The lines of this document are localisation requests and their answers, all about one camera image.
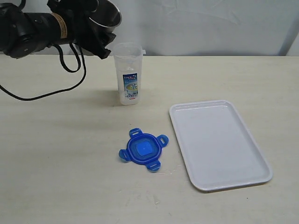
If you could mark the blue plastic lid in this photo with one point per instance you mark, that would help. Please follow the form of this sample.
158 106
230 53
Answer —
144 149

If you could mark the white rectangular tray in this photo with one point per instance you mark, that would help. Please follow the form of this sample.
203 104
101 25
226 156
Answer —
218 150

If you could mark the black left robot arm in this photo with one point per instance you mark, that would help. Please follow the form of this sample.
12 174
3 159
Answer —
24 33

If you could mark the clear plastic container with label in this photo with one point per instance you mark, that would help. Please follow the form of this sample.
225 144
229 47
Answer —
128 64

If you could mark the stainless steel cup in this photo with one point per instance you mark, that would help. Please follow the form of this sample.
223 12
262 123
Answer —
106 17

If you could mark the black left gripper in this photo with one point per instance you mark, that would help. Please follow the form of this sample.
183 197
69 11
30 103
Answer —
84 35

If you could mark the white backdrop curtain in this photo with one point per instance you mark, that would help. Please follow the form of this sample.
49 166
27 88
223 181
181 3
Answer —
209 27

